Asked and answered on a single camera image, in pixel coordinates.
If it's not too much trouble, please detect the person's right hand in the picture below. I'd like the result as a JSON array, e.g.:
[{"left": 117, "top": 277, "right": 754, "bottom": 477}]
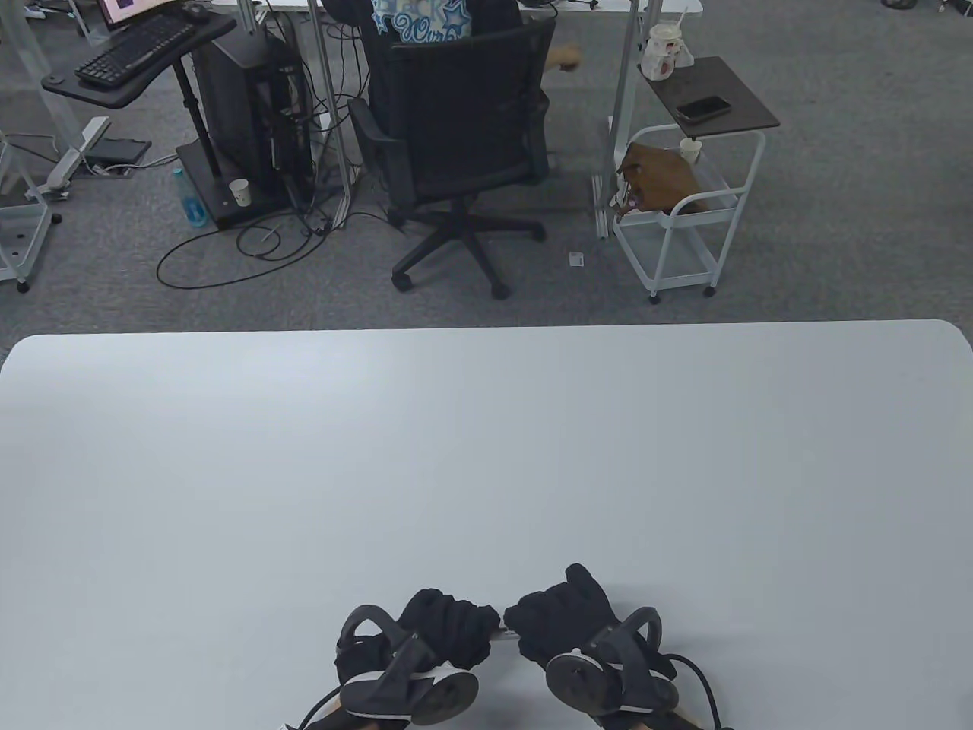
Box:
[{"left": 503, "top": 563, "right": 633, "bottom": 679}]

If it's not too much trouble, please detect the person's left hand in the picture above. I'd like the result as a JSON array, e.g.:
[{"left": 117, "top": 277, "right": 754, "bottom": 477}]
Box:
[{"left": 334, "top": 587, "right": 502, "bottom": 685}]

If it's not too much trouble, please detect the black round hand tracker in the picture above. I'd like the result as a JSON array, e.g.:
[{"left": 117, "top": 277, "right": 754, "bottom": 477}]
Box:
[
  {"left": 545, "top": 607, "right": 681, "bottom": 717},
  {"left": 338, "top": 605, "right": 481, "bottom": 722}
]

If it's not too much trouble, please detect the brown bag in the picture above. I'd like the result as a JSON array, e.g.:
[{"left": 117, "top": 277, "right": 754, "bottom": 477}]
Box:
[{"left": 614, "top": 142, "right": 712, "bottom": 221}]

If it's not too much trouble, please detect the blue water bottle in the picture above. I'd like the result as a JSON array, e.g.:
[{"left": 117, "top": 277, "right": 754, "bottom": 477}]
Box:
[{"left": 171, "top": 167, "right": 208, "bottom": 227}]

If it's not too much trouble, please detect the black office chair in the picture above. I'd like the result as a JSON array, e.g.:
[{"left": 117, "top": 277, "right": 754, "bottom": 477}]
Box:
[{"left": 347, "top": 15, "right": 559, "bottom": 300}]

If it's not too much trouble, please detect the silver desk leg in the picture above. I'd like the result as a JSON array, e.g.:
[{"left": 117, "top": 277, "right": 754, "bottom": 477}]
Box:
[
  {"left": 308, "top": 0, "right": 358, "bottom": 227},
  {"left": 593, "top": 0, "right": 662, "bottom": 240}
]

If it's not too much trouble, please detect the black smartphone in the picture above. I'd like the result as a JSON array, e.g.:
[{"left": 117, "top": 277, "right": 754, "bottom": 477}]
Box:
[{"left": 675, "top": 96, "right": 732, "bottom": 124}]

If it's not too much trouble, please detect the black computer tower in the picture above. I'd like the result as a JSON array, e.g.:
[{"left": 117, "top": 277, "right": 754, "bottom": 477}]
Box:
[{"left": 196, "top": 34, "right": 314, "bottom": 206}]

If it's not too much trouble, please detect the white drink cup with straw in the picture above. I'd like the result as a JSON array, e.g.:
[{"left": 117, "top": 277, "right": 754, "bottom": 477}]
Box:
[{"left": 640, "top": 8, "right": 694, "bottom": 81}]

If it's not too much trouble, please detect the white rolling rack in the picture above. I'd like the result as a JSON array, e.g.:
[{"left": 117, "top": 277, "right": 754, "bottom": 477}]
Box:
[{"left": 0, "top": 129, "right": 62, "bottom": 294}]

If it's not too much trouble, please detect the black flat box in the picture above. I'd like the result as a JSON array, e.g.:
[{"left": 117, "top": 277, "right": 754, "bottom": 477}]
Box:
[{"left": 84, "top": 137, "right": 153, "bottom": 165}]

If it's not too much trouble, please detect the grey stand foot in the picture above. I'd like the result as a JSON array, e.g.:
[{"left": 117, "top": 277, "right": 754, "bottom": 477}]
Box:
[{"left": 27, "top": 116, "right": 113, "bottom": 202}]

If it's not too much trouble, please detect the black rolling keyboard stand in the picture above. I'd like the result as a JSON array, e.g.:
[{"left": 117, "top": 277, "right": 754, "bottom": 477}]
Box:
[{"left": 42, "top": 11, "right": 259, "bottom": 229}]

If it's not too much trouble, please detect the black keyboard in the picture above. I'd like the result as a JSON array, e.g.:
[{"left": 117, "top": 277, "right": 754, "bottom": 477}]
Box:
[{"left": 74, "top": 14, "right": 200, "bottom": 86}]

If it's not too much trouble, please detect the computer monitor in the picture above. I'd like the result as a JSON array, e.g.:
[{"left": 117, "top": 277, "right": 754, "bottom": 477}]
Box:
[{"left": 97, "top": 0, "right": 172, "bottom": 31}]

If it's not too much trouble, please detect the white wire cart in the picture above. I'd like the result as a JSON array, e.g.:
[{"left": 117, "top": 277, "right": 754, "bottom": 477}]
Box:
[{"left": 612, "top": 125, "right": 767, "bottom": 305}]

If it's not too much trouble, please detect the black floor cable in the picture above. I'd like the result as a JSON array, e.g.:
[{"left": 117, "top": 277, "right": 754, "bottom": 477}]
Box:
[{"left": 156, "top": 211, "right": 396, "bottom": 291}]

